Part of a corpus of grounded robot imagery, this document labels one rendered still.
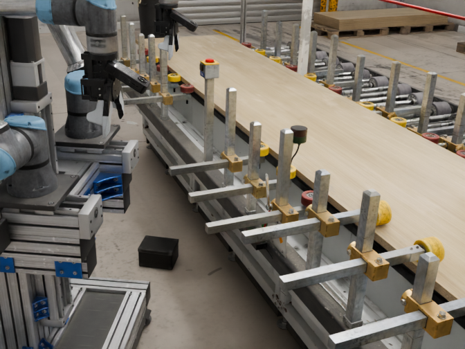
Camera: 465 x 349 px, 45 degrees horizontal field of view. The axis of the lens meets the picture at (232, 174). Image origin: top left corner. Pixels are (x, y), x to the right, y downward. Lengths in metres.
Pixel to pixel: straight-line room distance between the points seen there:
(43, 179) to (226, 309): 1.46
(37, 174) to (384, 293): 1.19
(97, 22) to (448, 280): 1.19
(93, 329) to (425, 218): 1.43
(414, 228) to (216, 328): 1.25
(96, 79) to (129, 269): 1.97
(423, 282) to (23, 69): 1.37
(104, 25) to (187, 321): 1.82
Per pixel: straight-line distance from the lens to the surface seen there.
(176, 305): 3.01
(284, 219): 2.05
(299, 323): 2.67
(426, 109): 3.05
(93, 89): 1.47
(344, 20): 9.78
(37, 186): 1.82
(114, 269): 3.31
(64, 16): 1.46
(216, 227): 1.97
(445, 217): 2.11
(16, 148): 1.68
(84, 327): 2.60
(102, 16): 1.42
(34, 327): 2.39
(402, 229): 1.98
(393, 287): 1.98
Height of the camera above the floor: 1.84
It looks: 25 degrees down
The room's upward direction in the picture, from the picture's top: 2 degrees clockwise
